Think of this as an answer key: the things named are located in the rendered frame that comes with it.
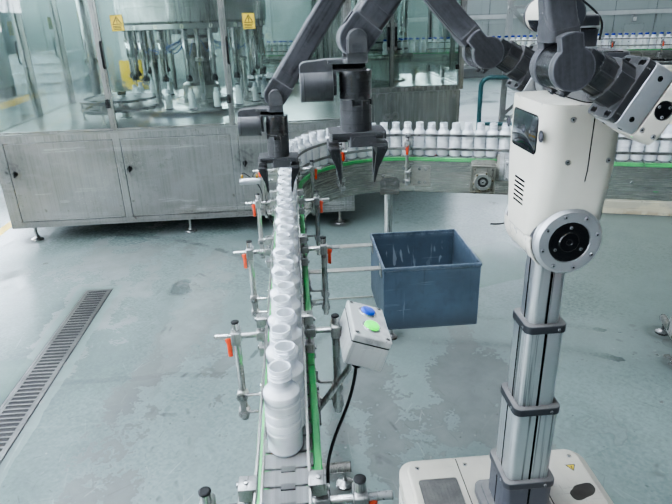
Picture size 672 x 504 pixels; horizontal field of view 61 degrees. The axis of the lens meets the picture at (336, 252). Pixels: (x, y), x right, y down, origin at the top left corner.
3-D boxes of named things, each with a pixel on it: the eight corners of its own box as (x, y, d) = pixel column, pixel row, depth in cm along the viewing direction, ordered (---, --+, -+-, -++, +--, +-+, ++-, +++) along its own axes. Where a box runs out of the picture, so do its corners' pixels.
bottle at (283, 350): (304, 410, 106) (299, 334, 100) (308, 432, 101) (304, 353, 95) (272, 415, 105) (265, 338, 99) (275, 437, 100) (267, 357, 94)
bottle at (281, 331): (295, 390, 112) (290, 317, 106) (306, 408, 107) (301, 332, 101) (266, 398, 110) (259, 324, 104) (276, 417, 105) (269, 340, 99)
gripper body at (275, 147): (260, 159, 153) (258, 131, 150) (298, 158, 153) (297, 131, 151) (258, 165, 147) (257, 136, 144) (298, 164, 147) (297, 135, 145)
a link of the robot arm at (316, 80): (368, 27, 93) (361, 27, 101) (296, 30, 92) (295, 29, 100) (369, 102, 97) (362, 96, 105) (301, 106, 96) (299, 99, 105)
